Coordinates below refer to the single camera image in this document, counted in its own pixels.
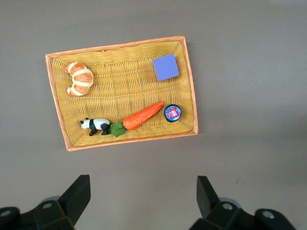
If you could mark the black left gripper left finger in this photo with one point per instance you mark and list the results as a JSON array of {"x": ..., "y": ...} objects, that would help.
[{"x": 72, "y": 201}]

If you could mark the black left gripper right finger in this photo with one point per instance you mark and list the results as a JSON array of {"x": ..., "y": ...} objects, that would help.
[{"x": 208, "y": 203}]

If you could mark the yellow wicker basket orange rim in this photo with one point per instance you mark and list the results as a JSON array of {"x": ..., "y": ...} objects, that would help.
[{"x": 120, "y": 95}]

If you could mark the black white panda figurine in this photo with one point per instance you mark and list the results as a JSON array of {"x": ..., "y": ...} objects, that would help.
[{"x": 97, "y": 124}]

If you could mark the small jar colourful lid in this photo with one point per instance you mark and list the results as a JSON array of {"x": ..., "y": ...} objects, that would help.
[{"x": 172, "y": 113}]

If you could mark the orange toy carrot green leaves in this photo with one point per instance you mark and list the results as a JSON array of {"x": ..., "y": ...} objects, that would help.
[{"x": 144, "y": 115}]

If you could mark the toy croissant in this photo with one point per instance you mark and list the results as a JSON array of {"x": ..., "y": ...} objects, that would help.
[{"x": 80, "y": 77}]

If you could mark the purple foam cube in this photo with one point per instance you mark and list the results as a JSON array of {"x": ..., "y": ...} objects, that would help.
[{"x": 166, "y": 67}]

